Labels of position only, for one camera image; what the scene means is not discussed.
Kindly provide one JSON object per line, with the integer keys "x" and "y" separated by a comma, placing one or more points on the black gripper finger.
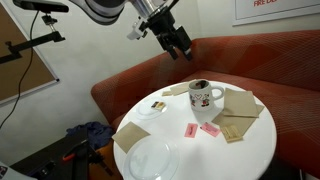
{"x": 172, "y": 53}
{"x": 188, "y": 54}

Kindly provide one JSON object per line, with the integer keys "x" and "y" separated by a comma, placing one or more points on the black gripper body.
{"x": 162, "y": 26}

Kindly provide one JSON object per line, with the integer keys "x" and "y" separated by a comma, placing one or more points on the white cartoon print mug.
{"x": 202, "y": 95}

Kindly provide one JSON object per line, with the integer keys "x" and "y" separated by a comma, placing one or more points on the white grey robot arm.
{"x": 152, "y": 14}

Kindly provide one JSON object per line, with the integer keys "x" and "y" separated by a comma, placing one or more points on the brown napkin near small plate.
{"x": 179, "y": 89}

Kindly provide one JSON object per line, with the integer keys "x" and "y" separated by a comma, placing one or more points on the small white plate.
{"x": 145, "y": 112}

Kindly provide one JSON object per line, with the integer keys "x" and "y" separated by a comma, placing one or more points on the fire dept valve sign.
{"x": 253, "y": 11}

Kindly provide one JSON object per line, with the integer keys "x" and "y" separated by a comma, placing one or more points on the pink sweetener packet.
{"x": 191, "y": 130}
{"x": 213, "y": 131}

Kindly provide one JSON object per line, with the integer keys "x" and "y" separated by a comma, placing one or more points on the round white table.
{"x": 205, "y": 157}

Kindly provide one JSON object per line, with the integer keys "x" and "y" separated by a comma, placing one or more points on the brown napkin beside large plate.
{"x": 127, "y": 136}

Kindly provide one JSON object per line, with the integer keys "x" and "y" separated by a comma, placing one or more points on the small brown sugar packet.
{"x": 231, "y": 133}

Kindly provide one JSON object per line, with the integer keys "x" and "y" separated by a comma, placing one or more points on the orange patterned sofa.
{"x": 282, "y": 69}

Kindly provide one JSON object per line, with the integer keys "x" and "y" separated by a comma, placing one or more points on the large white plate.
{"x": 151, "y": 158}

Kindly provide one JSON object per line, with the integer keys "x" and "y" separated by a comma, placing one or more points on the blue cloth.
{"x": 91, "y": 131}

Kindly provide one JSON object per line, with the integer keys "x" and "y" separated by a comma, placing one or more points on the cork bulletin board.
{"x": 39, "y": 76}

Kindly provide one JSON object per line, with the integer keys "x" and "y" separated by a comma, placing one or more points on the black equipment with orange clamp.
{"x": 66, "y": 159}

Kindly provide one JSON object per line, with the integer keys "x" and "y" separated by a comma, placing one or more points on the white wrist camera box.
{"x": 137, "y": 30}

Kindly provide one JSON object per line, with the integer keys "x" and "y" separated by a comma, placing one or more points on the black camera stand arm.
{"x": 15, "y": 50}

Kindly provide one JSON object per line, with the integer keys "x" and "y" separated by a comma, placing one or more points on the black camera on mount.
{"x": 41, "y": 5}

